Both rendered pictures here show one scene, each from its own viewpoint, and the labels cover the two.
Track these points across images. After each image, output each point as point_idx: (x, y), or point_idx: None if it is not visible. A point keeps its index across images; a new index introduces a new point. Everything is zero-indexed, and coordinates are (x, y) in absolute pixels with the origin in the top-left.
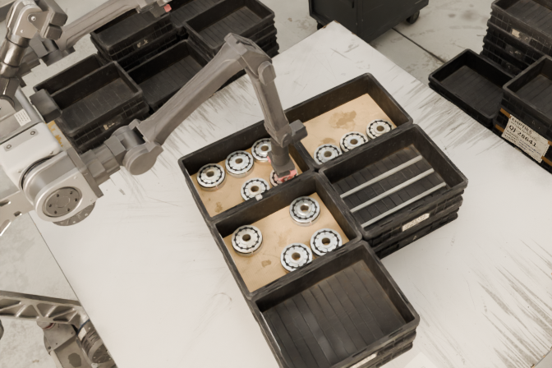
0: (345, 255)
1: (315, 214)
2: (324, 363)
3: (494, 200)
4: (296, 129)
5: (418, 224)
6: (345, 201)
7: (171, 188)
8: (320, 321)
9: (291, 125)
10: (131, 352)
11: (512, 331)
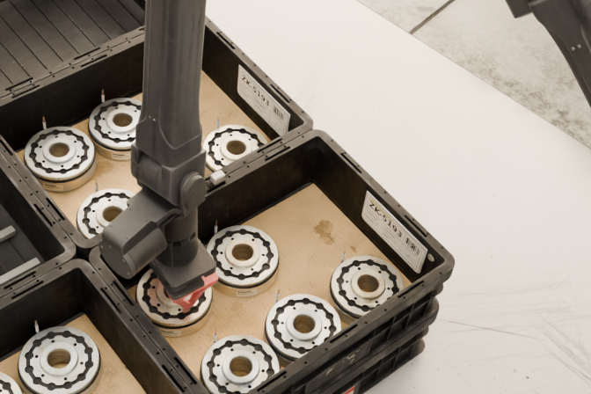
0: None
1: (84, 204)
2: None
3: None
4: (124, 214)
5: None
6: (15, 264)
7: (487, 365)
8: (69, 48)
9: (142, 222)
10: (412, 62)
11: None
